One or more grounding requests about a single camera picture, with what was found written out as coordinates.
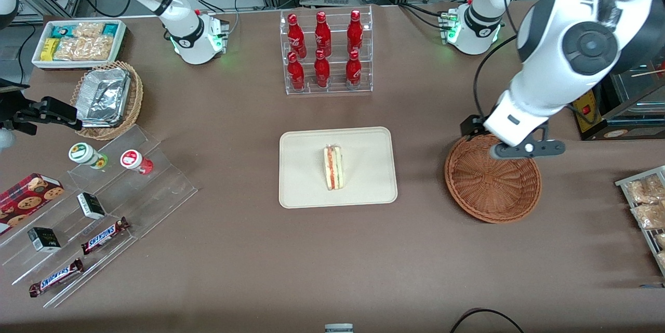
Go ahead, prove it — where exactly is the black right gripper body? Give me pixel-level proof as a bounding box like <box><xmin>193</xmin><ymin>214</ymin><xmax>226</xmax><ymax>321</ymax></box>
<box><xmin>0</xmin><ymin>107</ymin><xmax>41</xmax><ymax>136</ymax></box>

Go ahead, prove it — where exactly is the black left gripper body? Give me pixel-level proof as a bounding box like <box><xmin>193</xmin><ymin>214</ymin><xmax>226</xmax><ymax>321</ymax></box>
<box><xmin>460</xmin><ymin>114</ymin><xmax>490</xmax><ymax>139</ymax></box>

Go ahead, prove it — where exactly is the triangle sandwich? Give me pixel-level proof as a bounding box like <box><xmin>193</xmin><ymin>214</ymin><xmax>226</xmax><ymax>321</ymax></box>
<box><xmin>323</xmin><ymin>144</ymin><xmax>345</xmax><ymax>191</ymax></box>

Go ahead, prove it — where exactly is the aluminium foil tray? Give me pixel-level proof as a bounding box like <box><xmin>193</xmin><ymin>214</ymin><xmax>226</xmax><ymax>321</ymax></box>
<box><xmin>71</xmin><ymin>67</ymin><xmax>131</xmax><ymax>128</ymax></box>

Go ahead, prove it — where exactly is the round brown wicker basket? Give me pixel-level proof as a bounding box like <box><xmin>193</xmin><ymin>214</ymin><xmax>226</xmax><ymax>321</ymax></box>
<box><xmin>444</xmin><ymin>133</ymin><xmax>542</xmax><ymax>224</ymax></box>

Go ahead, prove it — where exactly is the light wicker basket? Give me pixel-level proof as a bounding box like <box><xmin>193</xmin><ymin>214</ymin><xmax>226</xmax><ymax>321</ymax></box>
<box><xmin>70</xmin><ymin>61</ymin><xmax>144</xmax><ymax>141</ymax></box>

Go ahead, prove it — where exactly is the beige plastic tray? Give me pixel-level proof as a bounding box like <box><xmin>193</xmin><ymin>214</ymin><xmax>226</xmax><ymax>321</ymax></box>
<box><xmin>278</xmin><ymin>126</ymin><xmax>398</xmax><ymax>209</ymax></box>

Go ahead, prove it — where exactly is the green lid yogurt cup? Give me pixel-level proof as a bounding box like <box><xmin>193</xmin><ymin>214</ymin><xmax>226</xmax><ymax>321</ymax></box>
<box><xmin>69</xmin><ymin>142</ymin><xmax>109</xmax><ymax>170</ymax></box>

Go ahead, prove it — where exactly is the clear bag of crackers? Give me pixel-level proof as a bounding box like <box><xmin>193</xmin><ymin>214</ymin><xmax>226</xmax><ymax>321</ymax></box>
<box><xmin>54</xmin><ymin>36</ymin><xmax>115</xmax><ymax>62</ymax></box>
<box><xmin>73</xmin><ymin>22</ymin><xmax>106</xmax><ymax>39</ymax></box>

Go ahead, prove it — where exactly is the red cookie box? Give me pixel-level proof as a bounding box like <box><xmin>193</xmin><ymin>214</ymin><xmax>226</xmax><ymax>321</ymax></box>
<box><xmin>0</xmin><ymin>173</ymin><xmax>64</xmax><ymax>235</ymax></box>

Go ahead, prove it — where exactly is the red lid yogurt cup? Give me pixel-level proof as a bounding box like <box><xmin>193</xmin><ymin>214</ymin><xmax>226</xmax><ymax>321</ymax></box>
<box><xmin>120</xmin><ymin>150</ymin><xmax>154</xmax><ymax>176</ymax></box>

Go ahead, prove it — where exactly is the white rectangular snack bin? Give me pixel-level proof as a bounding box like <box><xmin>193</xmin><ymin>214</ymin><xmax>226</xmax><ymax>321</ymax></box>
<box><xmin>31</xmin><ymin>19</ymin><xmax>128</xmax><ymax>71</ymax></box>

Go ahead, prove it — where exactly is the small dark green box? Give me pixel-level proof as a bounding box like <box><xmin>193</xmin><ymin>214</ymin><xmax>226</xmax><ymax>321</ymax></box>
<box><xmin>77</xmin><ymin>192</ymin><xmax>107</xmax><ymax>220</ymax></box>
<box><xmin>27</xmin><ymin>227</ymin><xmax>62</xmax><ymax>254</ymax></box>

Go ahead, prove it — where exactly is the clear acrylic stepped display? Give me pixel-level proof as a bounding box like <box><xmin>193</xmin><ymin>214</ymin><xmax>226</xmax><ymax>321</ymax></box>
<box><xmin>0</xmin><ymin>124</ymin><xmax>199</xmax><ymax>309</ymax></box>

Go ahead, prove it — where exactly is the Snickers chocolate bar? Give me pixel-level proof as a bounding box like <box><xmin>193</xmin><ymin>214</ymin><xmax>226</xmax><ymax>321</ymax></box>
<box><xmin>81</xmin><ymin>217</ymin><xmax>130</xmax><ymax>256</ymax></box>
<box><xmin>29</xmin><ymin>258</ymin><xmax>85</xmax><ymax>298</ymax></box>

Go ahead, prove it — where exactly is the red cola bottle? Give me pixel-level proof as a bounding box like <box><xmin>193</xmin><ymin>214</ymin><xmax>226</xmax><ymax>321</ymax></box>
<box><xmin>347</xmin><ymin>9</ymin><xmax>364</xmax><ymax>55</ymax></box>
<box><xmin>287</xmin><ymin>51</ymin><xmax>305</xmax><ymax>91</ymax></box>
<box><xmin>314</xmin><ymin>11</ymin><xmax>332</xmax><ymax>57</ymax></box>
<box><xmin>287</xmin><ymin>14</ymin><xmax>307</xmax><ymax>59</ymax></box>
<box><xmin>345</xmin><ymin>50</ymin><xmax>362</xmax><ymax>89</ymax></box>
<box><xmin>314</xmin><ymin>49</ymin><xmax>331</xmax><ymax>88</ymax></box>

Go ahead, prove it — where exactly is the clear acrylic bottle rack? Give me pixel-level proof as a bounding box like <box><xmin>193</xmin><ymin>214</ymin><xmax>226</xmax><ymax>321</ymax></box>
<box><xmin>280</xmin><ymin>5</ymin><xmax>374</xmax><ymax>96</ymax></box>

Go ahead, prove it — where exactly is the black steel counter appliance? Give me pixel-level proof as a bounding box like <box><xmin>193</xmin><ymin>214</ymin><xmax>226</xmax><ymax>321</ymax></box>
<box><xmin>571</xmin><ymin>60</ymin><xmax>665</xmax><ymax>141</ymax></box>

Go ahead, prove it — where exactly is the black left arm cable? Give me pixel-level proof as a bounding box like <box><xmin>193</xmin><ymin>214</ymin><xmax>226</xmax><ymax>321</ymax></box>
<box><xmin>473</xmin><ymin>34</ymin><xmax>519</xmax><ymax>118</ymax></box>

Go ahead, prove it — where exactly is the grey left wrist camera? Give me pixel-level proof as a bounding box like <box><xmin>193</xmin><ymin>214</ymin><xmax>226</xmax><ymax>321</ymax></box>
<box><xmin>490</xmin><ymin>140</ymin><xmax>566</xmax><ymax>161</ymax></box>

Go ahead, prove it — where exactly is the metal wire rack tray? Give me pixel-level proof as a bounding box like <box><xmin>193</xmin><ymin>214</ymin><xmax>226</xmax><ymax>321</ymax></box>
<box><xmin>615</xmin><ymin>166</ymin><xmax>665</xmax><ymax>277</ymax></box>

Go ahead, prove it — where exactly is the black floor cable loop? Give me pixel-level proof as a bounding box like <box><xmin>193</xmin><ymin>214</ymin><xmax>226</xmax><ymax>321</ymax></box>
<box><xmin>449</xmin><ymin>308</ymin><xmax>525</xmax><ymax>333</ymax></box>

